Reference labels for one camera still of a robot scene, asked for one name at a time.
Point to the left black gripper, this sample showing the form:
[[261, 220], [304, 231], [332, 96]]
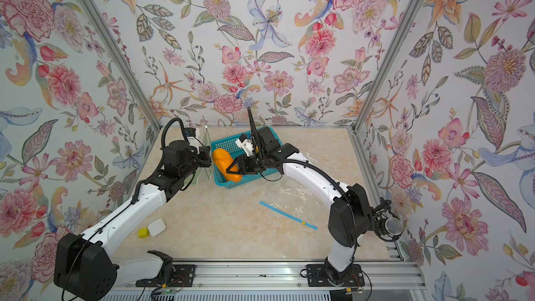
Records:
[[205, 154]]

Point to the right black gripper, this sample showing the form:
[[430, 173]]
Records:
[[245, 166]]

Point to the large orange mango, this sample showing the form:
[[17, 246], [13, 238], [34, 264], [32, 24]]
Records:
[[222, 160]]

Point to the green printed zip-top bag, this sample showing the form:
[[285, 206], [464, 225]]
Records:
[[204, 140]]

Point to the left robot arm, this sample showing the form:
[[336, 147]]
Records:
[[84, 265]]

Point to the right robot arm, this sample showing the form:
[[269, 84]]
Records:
[[350, 216]]

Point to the clear blue-zipper bag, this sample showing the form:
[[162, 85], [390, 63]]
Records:
[[287, 198]]

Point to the teal plastic basket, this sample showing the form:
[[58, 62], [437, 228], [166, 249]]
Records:
[[229, 145]]

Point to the white square box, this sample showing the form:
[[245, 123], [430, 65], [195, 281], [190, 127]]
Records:
[[157, 227]]

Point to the yellow green cube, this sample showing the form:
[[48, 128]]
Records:
[[143, 233]]

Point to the black microphone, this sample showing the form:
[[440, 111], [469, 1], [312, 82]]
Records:
[[386, 225]]

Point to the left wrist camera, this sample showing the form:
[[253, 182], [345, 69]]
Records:
[[192, 133]]

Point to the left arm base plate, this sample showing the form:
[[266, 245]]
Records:
[[178, 276]]

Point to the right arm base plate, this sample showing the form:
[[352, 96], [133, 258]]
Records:
[[323, 275]]

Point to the aluminium front rail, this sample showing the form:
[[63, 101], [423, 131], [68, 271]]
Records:
[[279, 280]]

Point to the left corner aluminium post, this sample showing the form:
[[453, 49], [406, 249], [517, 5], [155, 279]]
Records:
[[96, 18]]

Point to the corner aluminium post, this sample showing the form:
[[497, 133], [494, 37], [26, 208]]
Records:
[[96, 18], [391, 55]]

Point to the right corner aluminium post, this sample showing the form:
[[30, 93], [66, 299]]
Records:
[[391, 55]]

